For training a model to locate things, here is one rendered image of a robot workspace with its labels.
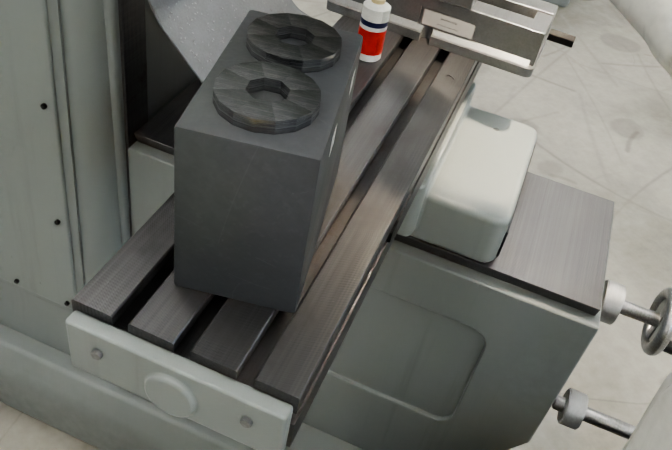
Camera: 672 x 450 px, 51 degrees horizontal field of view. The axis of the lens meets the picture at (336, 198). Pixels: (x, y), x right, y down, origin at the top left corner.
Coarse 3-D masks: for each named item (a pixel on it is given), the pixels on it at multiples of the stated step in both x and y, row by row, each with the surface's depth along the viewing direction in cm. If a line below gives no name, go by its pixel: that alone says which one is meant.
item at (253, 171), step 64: (256, 64) 61; (320, 64) 64; (192, 128) 55; (256, 128) 56; (320, 128) 58; (192, 192) 59; (256, 192) 58; (320, 192) 62; (192, 256) 64; (256, 256) 63
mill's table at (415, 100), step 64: (384, 64) 107; (448, 64) 108; (384, 128) 93; (448, 128) 108; (384, 192) 83; (128, 256) 69; (320, 256) 77; (384, 256) 85; (128, 320) 66; (192, 320) 65; (256, 320) 66; (320, 320) 67; (128, 384) 66; (192, 384) 62; (256, 384) 61; (320, 384) 70; (256, 448) 64
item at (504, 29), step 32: (352, 0) 115; (416, 0) 110; (480, 0) 114; (512, 0) 113; (416, 32) 112; (448, 32) 111; (480, 32) 109; (512, 32) 107; (544, 32) 105; (512, 64) 108
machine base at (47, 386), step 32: (0, 352) 149; (32, 352) 148; (0, 384) 152; (32, 384) 149; (64, 384) 146; (96, 384) 144; (32, 416) 156; (64, 416) 150; (96, 416) 146; (128, 416) 144; (160, 416) 141; (128, 448) 147; (160, 448) 143; (192, 448) 141; (224, 448) 139; (288, 448) 140; (320, 448) 141; (352, 448) 142
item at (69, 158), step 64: (0, 0) 101; (64, 0) 98; (128, 0) 102; (0, 64) 108; (64, 64) 104; (128, 64) 108; (0, 128) 116; (64, 128) 112; (128, 128) 115; (0, 192) 126; (64, 192) 120; (128, 192) 123; (0, 256) 137; (64, 256) 130; (0, 320) 151; (64, 320) 144
